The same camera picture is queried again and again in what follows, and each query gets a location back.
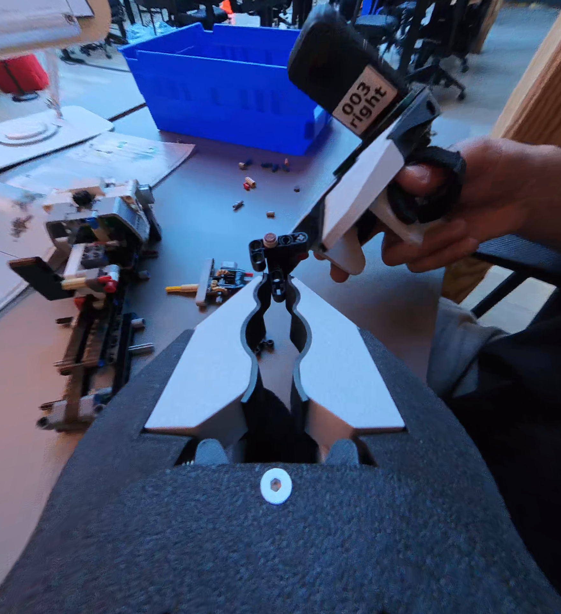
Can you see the black office chair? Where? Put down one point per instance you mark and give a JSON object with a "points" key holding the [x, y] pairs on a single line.
{"points": [[434, 48], [203, 12]]}

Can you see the black chair armrest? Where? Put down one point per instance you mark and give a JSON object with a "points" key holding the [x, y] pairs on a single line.
{"points": [[525, 259]]}

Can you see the red bag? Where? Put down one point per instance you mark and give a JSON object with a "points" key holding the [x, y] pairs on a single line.
{"points": [[16, 74]]}

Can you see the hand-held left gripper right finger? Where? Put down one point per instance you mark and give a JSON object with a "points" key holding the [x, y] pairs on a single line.
{"points": [[347, 379]]}

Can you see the grey lego truck model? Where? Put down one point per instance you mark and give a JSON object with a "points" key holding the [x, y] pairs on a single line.
{"points": [[112, 216]]}

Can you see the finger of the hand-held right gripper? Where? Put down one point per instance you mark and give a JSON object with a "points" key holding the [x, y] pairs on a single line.
{"points": [[350, 254], [362, 192]]}

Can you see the black lego beam assembly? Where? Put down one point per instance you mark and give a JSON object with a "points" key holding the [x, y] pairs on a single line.
{"points": [[285, 249]]}

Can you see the person's dark clothing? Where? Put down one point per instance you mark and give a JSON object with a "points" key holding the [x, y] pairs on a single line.
{"points": [[539, 431]]}

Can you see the scattered small lego pieces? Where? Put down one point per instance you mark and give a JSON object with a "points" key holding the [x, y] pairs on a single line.
{"points": [[250, 183]]}

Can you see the small black lego connector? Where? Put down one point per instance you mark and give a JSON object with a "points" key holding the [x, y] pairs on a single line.
{"points": [[265, 346]]}

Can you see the wooden post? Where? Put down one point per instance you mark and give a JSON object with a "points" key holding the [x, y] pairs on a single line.
{"points": [[549, 96]]}

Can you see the person's right hand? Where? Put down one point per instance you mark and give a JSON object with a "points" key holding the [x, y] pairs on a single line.
{"points": [[491, 192]]}

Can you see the lego instruction booklet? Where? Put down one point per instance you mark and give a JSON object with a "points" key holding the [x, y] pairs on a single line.
{"points": [[131, 158]]}

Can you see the person's grey trouser leg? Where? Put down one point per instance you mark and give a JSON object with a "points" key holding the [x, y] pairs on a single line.
{"points": [[458, 345]]}

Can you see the blue plastic bin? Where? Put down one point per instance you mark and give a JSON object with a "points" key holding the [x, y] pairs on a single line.
{"points": [[222, 105]]}

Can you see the long black lego chassis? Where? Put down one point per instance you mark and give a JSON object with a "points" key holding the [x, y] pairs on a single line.
{"points": [[98, 345]]}

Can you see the task sheet in acrylic stand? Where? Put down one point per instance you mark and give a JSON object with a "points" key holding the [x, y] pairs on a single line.
{"points": [[69, 124]]}

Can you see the small lego subassembly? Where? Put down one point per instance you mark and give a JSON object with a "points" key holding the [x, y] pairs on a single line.
{"points": [[222, 280]]}

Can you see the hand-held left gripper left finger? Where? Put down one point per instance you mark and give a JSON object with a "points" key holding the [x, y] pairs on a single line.
{"points": [[203, 379]]}

